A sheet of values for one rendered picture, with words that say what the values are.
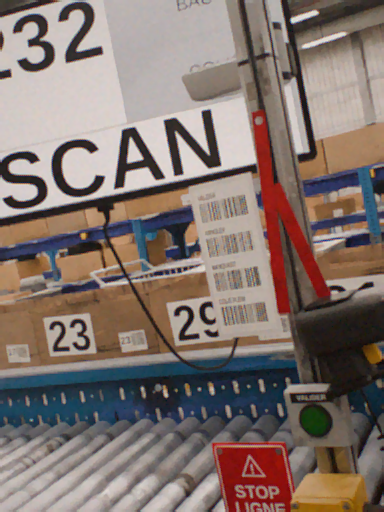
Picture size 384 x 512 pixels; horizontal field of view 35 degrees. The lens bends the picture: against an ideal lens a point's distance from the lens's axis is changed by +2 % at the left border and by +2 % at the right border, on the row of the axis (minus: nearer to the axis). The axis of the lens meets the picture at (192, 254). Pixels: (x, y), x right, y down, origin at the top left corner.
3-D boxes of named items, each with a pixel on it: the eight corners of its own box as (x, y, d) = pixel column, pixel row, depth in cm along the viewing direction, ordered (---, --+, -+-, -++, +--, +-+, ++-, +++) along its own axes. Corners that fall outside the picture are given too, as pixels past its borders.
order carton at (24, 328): (-54, 378, 190) (-67, 324, 189) (14, 351, 216) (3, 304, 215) (42, 369, 171) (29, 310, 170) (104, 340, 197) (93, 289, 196)
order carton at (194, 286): (159, 357, 153) (146, 292, 152) (209, 328, 179) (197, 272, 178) (308, 344, 135) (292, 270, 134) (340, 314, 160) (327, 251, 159)
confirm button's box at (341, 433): (292, 450, 71) (280, 392, 71) (300, 439, 74) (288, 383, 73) (350, 450, 68) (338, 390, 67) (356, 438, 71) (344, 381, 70)
